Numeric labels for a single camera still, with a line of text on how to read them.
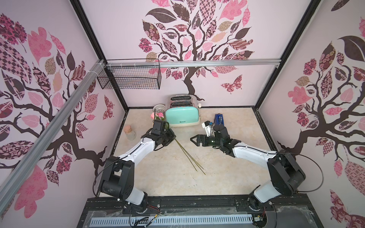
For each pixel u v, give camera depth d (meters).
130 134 0.95
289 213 0.71
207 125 0.78
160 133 0.70
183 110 0.95
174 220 0.70
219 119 1.04
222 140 0.67
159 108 1.17
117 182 0.43
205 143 0.75
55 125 0.55
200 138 0.74
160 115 0.92
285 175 0.44
